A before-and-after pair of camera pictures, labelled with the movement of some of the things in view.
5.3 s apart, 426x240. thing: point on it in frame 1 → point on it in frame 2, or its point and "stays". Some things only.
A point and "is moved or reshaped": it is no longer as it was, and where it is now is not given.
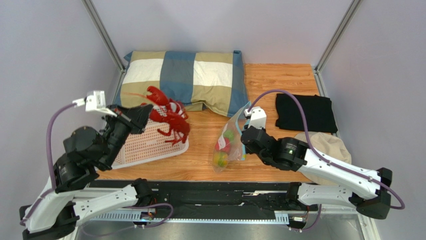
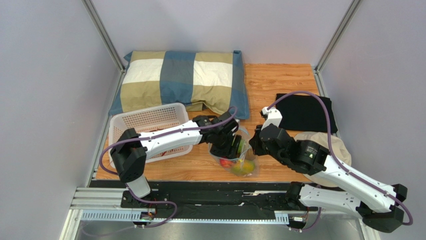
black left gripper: x=138 y=115 → x=230 y=151
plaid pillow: x=211 y=81 stays
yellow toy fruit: x=220 y=159 → x=243 y=167
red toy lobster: x=172 y=112 → x=164 y=152
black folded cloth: x=318 y=112 stays
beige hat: x=330 y=143 stays
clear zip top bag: x=229 y=146 is moved or reshaped
